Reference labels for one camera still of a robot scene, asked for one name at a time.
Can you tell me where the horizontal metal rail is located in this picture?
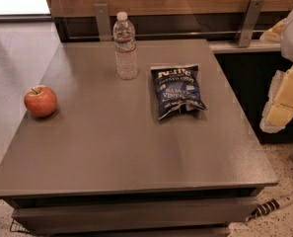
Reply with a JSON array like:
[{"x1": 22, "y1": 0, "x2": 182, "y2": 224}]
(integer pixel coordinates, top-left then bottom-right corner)
[{"x1": 69, "y1": 30, "x2": 265, "y2": 41}]

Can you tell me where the right metal bracket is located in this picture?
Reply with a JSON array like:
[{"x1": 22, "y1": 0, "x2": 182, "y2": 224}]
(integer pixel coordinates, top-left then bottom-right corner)
[{"x1": 235, "y1": 0, "x2": 264, "y2": 47}]

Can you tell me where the grey drawer cabinet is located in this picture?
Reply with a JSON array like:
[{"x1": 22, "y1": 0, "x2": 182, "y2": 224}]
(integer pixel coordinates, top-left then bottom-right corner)
[{"x1": 0, "y1": 39, "x2": 277, "y2": 237}]

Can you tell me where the striped black white cable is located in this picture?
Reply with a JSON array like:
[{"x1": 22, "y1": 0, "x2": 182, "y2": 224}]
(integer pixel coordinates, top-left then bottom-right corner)
[{"x1": 245, "y1": 195, "x2": 293, "y2": 222}]

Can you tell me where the left metal bracket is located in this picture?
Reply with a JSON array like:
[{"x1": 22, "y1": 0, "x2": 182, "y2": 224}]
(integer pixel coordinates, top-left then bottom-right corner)
[{"x1": 94, "y1": 3, "x2": 112, "y2": 41}]

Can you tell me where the metal bracket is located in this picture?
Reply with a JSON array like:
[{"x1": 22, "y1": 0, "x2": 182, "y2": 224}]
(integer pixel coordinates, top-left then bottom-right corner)
[
  {"x1": 94, "y1": 3, "x2": 112, "y2": 41},
  {"x1": 235, "y1": 0, "x2": 264, "y2": 47}
]

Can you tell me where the red apple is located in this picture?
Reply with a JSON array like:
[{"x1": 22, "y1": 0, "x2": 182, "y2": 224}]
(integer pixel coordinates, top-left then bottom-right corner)
[{"x1": 24, "y1": 85, "x2": 58, "y2": 118}]

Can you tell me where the blue chip bag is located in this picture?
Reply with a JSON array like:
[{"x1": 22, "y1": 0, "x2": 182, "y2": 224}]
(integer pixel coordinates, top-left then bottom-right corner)
[{"x1": 151, "y1": 64, "x2": 206, "y2": 120}]

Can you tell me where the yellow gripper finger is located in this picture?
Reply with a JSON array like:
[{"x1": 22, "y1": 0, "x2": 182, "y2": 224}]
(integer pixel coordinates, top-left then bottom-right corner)
[
  {"x1": 259, "y1": 19, "x2": 285, "y2": 43},
  {"x1": 259, "y1": 65, "x2": 293, "y2": 133}
]

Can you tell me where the clear plastic water bottle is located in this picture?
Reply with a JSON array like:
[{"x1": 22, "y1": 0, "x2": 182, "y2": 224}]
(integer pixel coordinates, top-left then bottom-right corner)
[{"x1": 112, "y1": 12, "x2": 138, "y2": 80}]

